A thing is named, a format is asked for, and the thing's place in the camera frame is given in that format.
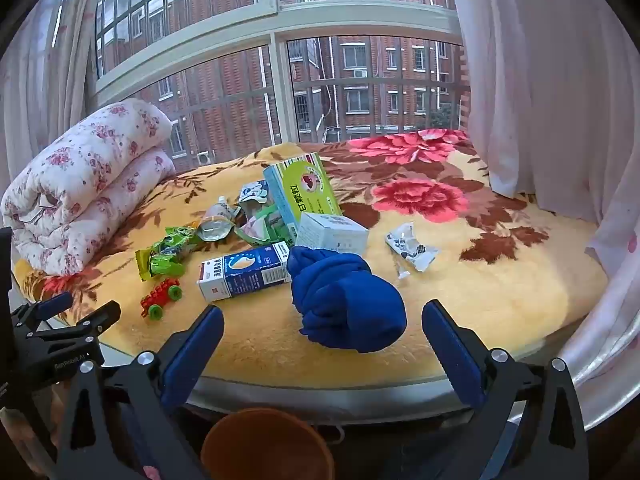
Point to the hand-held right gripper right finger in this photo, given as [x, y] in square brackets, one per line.
[450, 355]

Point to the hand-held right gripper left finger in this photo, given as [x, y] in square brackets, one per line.
[192, 355]

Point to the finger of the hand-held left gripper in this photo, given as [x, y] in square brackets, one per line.
[50, 304]
[95, 316]

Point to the white plastic wrapper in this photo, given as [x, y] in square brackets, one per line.
[410, 250]

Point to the orange-brown waste bin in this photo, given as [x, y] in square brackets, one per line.
[265, 445]

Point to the green striped medicine box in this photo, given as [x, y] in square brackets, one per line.
[300, 195]

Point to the red toy car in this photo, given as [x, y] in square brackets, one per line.
[160, 297]

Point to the yellow floral blanket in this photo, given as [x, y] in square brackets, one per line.
[500, 285]

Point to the green snack wrapper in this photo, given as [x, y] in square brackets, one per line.
[165, 255]

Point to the blue and white box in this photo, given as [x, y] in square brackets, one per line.
[240, 270]

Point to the blue rolled cloth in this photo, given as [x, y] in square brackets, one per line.
[345, 305]

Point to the folded floral quilt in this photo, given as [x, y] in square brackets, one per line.
[85, 170]

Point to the crumpled green wrapper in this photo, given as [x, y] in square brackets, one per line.
[260, 227]

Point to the black and white wrapper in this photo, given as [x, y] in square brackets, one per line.
[252, 192]

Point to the small white box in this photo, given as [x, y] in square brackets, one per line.
[325, 232]

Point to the sheer pink curtain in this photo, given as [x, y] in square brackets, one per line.
[40, 60]
[540, 85]

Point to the white window frame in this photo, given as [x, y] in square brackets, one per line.
[275, 20]

